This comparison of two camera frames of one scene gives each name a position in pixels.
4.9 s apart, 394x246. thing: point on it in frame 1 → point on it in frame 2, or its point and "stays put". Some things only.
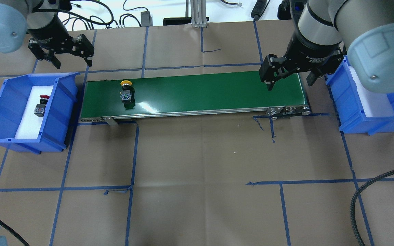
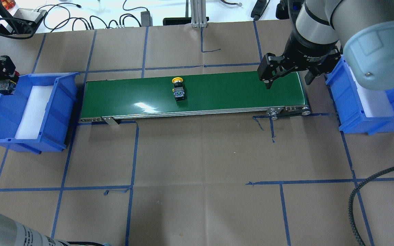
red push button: [39, 109] → [7, 86]
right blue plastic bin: [349, 106] stays put
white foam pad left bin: [30, 126] stays put
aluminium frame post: [198, 11] stays put
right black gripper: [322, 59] stays put
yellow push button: [127, 94] → [178, 90]
